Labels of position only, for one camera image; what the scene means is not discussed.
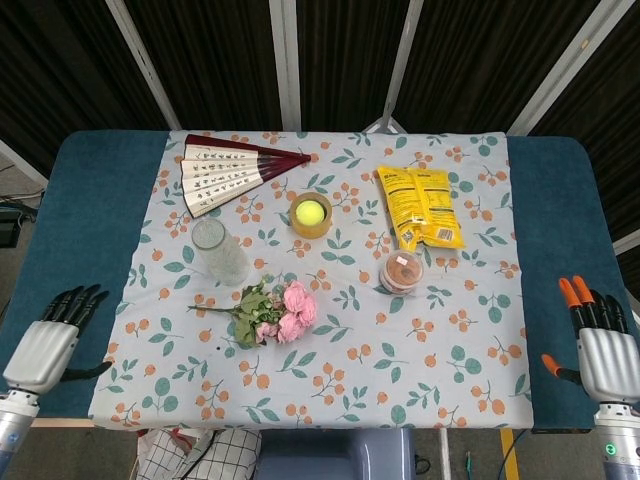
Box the right silver orange-tipped robot hand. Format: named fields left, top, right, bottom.
left=541, top=274, right=640, bottom=404

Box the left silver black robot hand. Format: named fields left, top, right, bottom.
left=2, top=283, right=114, bottom=397

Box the pink rose bouquet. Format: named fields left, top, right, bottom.
left=187, top=274, right=320, bottom=350

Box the textured clear glass vase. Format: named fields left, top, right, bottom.
left=191, top=217, right=251, bottom=287

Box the black box on floor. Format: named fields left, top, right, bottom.
left=0, top=207, right=24, bottom=249

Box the teal velvet table cover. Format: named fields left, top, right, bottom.
left=0, top=130, right=640, bottom=434

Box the white checkered bag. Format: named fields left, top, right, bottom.
left=135, top=427, right=262, bottom=480

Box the clear plastic snack jar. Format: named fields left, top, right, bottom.
left=378, top=251, right=425, bottom=298

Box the yellow snack bag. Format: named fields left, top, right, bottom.
left=375, top=164, right=467, bottom=252

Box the calligraphy folding fan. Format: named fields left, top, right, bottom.
left=179, top=133, right=312, bottom=219

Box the floral print tablecloth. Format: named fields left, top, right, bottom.
left=87, top=129, right=536, bottom=431

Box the grey-blue robot torso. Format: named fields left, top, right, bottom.
left=254, top=428, right=416, bottom=480

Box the yellow clear tape roll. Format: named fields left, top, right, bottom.
left=289, top=191, right=334, bottom=241

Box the yellow-green tennis ball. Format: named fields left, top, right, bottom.
left=294, top=199, right=327, bottom=227

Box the white frame bar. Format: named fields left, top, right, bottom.
left=0, top=139, right=49, bottom=187
left=612, top=232, right=640, bottom=257

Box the white frame post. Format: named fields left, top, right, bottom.
left=268, top=0, right=303, bottom=132
left=104, top=0, right=182, bottom=131
left=362, top=0, right=426, bottom=134
left=506, top=0, right=627, bottom=137

